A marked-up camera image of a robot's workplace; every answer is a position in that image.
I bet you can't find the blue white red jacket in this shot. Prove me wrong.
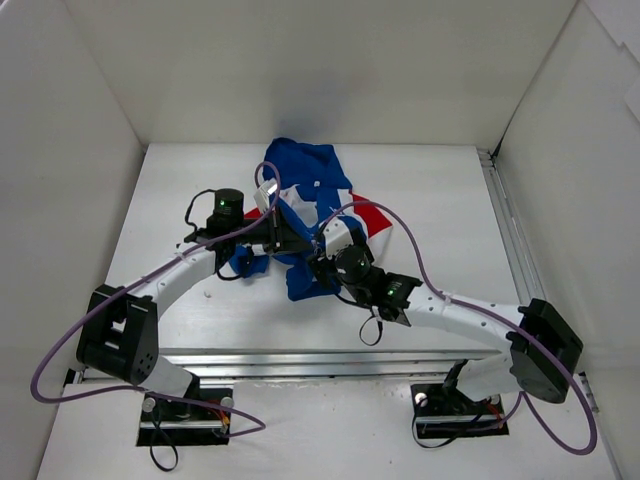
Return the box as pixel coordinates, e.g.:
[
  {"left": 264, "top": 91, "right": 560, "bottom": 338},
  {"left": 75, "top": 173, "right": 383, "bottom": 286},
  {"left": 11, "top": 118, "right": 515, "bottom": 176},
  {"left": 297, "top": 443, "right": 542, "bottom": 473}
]
[{"left": 227, "top": 137, "right": 394, "bottom": 304}]

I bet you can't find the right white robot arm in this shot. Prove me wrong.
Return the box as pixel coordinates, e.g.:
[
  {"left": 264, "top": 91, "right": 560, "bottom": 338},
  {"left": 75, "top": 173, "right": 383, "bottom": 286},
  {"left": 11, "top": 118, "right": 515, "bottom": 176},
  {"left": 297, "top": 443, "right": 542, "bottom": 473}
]
[{"left": 307, "top": 246, "right": 583, "bottom": 412}]

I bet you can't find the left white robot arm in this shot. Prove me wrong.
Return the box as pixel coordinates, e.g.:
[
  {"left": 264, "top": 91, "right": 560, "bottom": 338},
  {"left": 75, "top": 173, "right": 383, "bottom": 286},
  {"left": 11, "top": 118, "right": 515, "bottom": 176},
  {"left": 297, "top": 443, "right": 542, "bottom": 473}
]
[{"left": 76, "top": 180, "right": 309, "bottom": 420}]

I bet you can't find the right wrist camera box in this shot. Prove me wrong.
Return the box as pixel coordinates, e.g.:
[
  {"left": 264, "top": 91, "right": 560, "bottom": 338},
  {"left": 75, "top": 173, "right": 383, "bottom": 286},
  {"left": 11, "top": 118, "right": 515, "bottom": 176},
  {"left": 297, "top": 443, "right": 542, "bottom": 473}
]
[{"left": 321, "top": 216, "right": 362, "bottom": 258}]

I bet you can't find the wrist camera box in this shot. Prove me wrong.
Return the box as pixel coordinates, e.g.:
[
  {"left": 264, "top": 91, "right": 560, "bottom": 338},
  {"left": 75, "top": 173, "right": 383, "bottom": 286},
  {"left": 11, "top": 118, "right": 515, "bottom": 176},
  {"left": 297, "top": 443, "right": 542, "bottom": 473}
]
[
  {"left": 253, "top": 178, "right": 278, "bottom": 214},
  {"left": 321, "top": 216, "right": 362, "bottom": 258}
]

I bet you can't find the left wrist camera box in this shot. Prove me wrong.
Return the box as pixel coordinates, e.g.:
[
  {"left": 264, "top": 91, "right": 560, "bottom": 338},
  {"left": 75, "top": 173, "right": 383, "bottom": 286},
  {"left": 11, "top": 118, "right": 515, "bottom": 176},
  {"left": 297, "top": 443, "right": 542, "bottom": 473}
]
[{"left": 253, "top": 178, "right": 278, "bottom": 214}]

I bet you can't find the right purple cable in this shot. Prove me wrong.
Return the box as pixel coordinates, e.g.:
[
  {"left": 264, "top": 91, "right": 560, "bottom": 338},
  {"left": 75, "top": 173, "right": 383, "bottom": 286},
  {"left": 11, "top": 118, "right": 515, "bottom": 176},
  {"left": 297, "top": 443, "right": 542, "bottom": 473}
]
[{"left": 314, "top": 200, "right": 599, "bottom": 456}]

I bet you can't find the aluminium front rail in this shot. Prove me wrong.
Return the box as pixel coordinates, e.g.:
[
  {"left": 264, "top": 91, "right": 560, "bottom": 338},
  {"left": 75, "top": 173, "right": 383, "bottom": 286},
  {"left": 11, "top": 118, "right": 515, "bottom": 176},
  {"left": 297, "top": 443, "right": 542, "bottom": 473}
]
[{"left": 164, "top": 350, "right": 496, "bottom": 383}]

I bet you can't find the aluminium rail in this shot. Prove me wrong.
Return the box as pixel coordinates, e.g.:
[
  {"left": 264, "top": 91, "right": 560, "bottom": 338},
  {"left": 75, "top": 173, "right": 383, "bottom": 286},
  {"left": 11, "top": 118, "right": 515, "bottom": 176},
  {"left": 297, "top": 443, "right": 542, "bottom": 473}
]
[
  {"left": 164, "top": 350, "right": 496, "bottom": 383},
  {"left": 477, "top": 149, "right": 624, "bottom": 479}
]

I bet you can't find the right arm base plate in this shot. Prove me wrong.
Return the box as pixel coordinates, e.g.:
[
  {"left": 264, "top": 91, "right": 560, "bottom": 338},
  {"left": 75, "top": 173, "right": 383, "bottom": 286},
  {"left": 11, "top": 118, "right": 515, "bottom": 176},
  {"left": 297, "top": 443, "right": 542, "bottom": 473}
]
[{"left": 410, "top": 384, "right": 515, "bottom": 450}]

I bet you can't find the aluminium right side rail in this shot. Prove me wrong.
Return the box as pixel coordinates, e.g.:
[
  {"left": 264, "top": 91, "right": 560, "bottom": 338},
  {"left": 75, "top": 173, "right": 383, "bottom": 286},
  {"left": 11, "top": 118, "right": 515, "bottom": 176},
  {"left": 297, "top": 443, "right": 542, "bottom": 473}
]
[{"left": 477, "top": 149, "right": 624, "bottom": 479}]

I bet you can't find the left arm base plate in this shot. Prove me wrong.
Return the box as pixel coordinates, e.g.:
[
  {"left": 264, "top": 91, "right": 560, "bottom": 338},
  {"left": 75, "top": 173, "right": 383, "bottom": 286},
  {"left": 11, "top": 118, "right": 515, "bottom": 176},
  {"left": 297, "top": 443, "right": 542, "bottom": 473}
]
[{"left": 136, "top": 394, "right": 231, "bottom": 447}]

